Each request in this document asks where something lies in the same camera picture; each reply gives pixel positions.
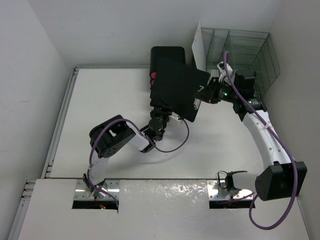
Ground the white paper sheet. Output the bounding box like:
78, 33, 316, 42
191, 22, 206, 71

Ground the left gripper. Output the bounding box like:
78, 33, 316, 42
149, 93, 172, 127

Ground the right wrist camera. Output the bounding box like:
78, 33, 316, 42
217, 61, 233, 83

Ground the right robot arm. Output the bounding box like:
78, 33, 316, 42
194, 69, 307, 201

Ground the green wire mesh organizer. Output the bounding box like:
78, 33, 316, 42
201, 28, 281, 98

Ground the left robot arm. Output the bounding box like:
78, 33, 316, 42
83, 107, 172, 194

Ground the black clipboard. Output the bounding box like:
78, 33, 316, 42
150, 57, 210, 122

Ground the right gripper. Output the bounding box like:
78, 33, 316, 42
193, 76, 239, 104

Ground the black drawer cabinet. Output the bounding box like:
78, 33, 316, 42
149, 46, 186, 74

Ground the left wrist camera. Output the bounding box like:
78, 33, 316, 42
169, 115, 183, 124

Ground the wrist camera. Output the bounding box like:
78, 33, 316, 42
217, 61, 233, 83
169, 115, 183, 124

